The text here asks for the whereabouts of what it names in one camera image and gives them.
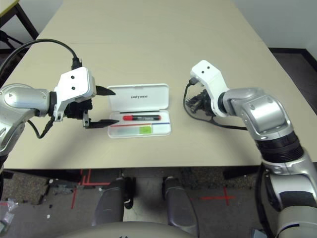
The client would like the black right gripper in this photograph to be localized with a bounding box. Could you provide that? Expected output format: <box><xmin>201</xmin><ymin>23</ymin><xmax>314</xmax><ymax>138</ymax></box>
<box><xmin>186</xmin><ymin>89</ymin><xmax>215</xmax><ymax>116</ymax></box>

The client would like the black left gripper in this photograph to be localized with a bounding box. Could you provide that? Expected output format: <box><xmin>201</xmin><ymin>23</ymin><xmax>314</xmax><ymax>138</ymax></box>
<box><xmin>65</xmin><ymin>85</ymin><xmax>120</xmax><ymax>130</ymax></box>

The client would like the black marker with red cap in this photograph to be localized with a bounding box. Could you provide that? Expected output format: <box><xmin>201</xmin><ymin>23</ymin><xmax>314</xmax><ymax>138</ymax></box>
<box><xmin>122</xmin><ymin>114</ymin><xmax>162</xmax><ymax>122</ymax></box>

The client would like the white plastic pencil case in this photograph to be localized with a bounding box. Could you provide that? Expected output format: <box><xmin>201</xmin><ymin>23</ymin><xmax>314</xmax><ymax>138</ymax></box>
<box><xmin>106</xmin><ymin>83</ymin><xmax>172</xmax><ymax>139</ymax></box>

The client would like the translucent highlighter with green cap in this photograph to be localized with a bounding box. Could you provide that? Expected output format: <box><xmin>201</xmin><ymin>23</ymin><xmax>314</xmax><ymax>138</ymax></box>
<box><xmin>118</xmin><ymin>125</ymin><xmax>153</xmax><ymax>135</ymax></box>

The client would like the grey robot left leg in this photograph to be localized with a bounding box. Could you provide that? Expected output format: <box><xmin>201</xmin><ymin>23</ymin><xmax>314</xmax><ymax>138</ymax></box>
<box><xmin>91</xmin><ymin>177</ymin><xmax>136</xmax><ymax>227</ymax></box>

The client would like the grey robot leg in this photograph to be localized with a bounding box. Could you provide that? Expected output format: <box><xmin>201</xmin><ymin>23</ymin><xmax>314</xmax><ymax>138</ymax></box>
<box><xmin>161</xmin><ymin>176</ymin><xmax>199</xmax><ymax>237</ymax></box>
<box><xmin>91</xmin><ymin>177</ymin><xmax>136</xmax><ymax>227</ymax></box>

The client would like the grey robot right leg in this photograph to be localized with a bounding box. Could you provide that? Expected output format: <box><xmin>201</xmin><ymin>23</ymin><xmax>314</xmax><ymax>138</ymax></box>
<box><xmin>161</xmin><ymin>176</ymin><xmax>199</xmax><ymax>237</ymax></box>

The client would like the dark speckled carpet tile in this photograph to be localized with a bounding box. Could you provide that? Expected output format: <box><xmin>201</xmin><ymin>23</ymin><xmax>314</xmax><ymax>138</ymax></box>
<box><xmin>0</xmin><ymin>171</ymin><xmax>52</xmax><ymax>207</ymax></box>

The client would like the black tripod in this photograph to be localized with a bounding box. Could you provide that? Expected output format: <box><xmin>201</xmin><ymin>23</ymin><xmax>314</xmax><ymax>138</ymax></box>
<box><xmin>0</xmin><ymin>29</ymin><xmax>24</xmax><ymax>51</ymax></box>

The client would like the beige robot torso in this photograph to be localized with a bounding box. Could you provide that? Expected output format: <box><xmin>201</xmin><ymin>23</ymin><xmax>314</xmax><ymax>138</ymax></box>
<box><xmin>55</xmin><ymin>221</ymin><xmax>199</xmax><ymax>238</ymax></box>

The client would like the clear plastic bag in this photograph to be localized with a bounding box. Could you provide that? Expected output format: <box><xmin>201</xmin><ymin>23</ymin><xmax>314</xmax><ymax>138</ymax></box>
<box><xmin>0</xmin><ymin>198</ymin><xmax>18</xmax><ymax>233</ymax></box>

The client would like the grey blue box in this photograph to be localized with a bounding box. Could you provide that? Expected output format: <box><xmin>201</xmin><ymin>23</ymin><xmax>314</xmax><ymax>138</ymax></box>
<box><xmin>251</xmin><ymin>228</ymin><xmax>267</xmax><ymax>238</ymax></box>

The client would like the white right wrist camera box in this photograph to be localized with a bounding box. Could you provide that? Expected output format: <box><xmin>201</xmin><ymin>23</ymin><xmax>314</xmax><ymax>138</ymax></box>
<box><xmin>190</xmin><ymin>59</ymin><xmax>230</xmax><ymax>118</ymax></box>

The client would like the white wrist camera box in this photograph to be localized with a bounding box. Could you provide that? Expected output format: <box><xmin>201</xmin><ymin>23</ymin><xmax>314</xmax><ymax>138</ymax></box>
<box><xmin>190</xmin><ymin>59</ymin><xmax>230</xmax><ymax>118</ymax></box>
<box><xmin>53</xmin><ymin>66</ymin><xmax>98</xmax><ymax>122</ymax></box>

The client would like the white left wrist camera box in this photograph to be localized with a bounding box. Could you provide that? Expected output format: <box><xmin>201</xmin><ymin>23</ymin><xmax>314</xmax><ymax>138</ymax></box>
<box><xmin>53</xmin><ymin>66</ymin><xmax>98</xmax><ymax>122</ymax></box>

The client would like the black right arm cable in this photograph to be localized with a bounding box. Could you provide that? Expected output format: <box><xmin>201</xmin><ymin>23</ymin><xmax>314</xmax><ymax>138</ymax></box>
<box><xmin>183</xmin><ymin>77</ymin><xmax>273</xmax><ymax>238</ymax></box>

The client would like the side table with black frame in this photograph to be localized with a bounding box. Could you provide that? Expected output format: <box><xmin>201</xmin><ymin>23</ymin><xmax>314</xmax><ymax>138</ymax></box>
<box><xmin>0</xmin><ymin>0</ymin><xmax>41</xmax><ymax>46</ymax></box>

